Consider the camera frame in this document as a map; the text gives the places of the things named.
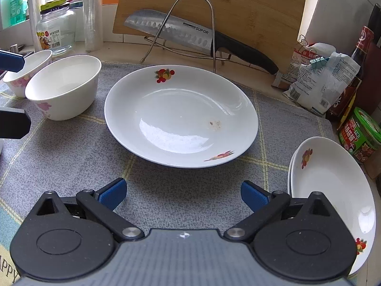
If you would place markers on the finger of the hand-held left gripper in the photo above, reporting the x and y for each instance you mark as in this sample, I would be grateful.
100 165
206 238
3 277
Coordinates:
12 61
15 123

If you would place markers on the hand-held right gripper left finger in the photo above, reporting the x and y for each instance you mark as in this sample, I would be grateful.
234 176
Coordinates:
113 193

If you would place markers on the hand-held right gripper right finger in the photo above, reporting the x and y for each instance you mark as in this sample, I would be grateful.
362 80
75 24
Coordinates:
254 196

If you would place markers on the white bowl with pink flowers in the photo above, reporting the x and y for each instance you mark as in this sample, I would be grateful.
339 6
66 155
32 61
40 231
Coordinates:
32 65
65 80

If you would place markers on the white plate with red flowers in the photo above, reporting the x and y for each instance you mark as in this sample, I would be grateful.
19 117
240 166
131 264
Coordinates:
289 178
178 116
327 190

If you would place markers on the grey teal checked cloth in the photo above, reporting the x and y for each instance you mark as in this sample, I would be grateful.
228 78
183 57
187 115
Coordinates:
74 161

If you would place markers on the glass jar with yellow lid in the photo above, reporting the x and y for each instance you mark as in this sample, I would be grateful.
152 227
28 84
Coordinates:
58 32

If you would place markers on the short plastic wrap roll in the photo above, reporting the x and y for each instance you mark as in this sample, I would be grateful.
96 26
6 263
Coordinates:
35 12

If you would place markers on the green dish soap bottle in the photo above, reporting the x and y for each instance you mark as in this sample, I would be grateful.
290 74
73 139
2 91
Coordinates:
16 3

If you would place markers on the dark round lid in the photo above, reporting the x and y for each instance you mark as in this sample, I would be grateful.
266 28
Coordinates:
76 3

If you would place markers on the tall plastic wrap roll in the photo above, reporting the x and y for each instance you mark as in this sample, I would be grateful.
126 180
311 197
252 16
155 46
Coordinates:
93 15

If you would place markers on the white plastic bag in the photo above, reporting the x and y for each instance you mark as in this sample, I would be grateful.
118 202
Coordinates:
321 89

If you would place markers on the red white bag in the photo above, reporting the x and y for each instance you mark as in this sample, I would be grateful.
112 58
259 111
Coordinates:
297 59

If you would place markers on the teal binder clip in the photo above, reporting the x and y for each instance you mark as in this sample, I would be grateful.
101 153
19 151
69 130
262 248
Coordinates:
320 62

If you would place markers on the dark soy sauce bottle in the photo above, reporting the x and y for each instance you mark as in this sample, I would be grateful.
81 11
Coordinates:
361 44

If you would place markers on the bamboo cutting board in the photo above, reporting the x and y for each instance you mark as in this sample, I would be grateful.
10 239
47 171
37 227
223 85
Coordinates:
238 9

